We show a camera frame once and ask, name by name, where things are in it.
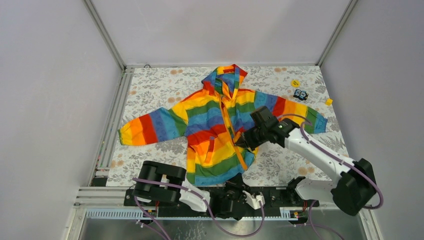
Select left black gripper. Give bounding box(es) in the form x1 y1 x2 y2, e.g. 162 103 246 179
223 173 252 203

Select rainbow striped hooded jacket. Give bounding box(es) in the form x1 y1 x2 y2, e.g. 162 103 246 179
118 64 328 186

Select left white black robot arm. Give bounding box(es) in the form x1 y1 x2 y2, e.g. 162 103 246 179
132 160 251 220

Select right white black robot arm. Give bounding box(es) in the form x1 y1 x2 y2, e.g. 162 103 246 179
235 106 384 216

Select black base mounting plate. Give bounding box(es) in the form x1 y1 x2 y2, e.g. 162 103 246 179
123 185 313 220

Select small black printed card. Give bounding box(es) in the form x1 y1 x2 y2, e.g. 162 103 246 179
293 89 309 101

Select yellow round token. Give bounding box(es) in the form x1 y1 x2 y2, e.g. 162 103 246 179
290 79 301 88

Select small yellow cube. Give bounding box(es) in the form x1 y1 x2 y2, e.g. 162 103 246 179
325 98 333 106

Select floral patterned table mat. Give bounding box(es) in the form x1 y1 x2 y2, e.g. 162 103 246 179
106 66 348 187

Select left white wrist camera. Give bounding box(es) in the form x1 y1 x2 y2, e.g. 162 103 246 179
242 190 265 210

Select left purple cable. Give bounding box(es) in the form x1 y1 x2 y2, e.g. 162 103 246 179
132 177 266 240

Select perforated aluminium rail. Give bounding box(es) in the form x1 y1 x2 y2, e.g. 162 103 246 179
85 207 300 221

